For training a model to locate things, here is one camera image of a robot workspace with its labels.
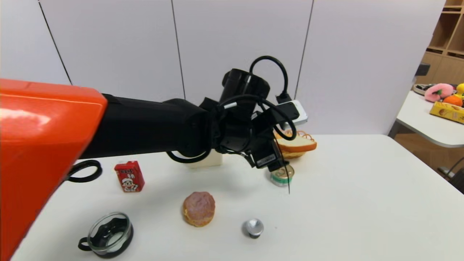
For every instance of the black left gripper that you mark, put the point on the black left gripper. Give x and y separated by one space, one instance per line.
267 158

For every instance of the toast bread slice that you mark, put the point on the toast bread slice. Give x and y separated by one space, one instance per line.
303 145

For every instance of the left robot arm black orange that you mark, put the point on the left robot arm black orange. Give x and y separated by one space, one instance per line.
137 125

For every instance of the cream square plastic box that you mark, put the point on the cream square plastic box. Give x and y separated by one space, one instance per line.
211 161

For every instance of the yellow snack box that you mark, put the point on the yellow snack box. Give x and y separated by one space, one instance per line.
448 112

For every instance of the green label tin can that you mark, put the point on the green label tin can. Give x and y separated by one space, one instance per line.
282 179

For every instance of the orange wicker basket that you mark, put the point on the orange wicker basket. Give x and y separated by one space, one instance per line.
294 155

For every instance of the silver round knob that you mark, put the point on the silver round knob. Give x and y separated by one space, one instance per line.
253 227

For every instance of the pink topped burger bun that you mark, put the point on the pink topped burger bun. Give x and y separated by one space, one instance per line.
198 209

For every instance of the red milk carton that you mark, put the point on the red milk carton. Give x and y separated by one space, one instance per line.
129 176

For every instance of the white side table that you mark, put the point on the white side table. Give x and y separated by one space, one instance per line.
421 120

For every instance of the dark round tray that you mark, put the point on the dark round tray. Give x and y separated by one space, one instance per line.
420 88

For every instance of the black chair backrest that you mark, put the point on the black chair backrest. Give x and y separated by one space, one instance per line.
422 69

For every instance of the pink plush toy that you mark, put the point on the pink plush toy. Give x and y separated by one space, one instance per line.
438 91

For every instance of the black chair base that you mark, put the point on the black chair base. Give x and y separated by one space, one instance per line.
457 180

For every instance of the orange plush fruit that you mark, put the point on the orange plush fruit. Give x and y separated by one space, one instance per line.
452 100

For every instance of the wooden shelf unit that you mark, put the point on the wooden shelf unit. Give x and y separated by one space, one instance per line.
444 61

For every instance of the yellow plush toy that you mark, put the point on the yellow plush toy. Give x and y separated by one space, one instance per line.
460 90

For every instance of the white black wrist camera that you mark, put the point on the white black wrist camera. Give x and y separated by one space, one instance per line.
295 110

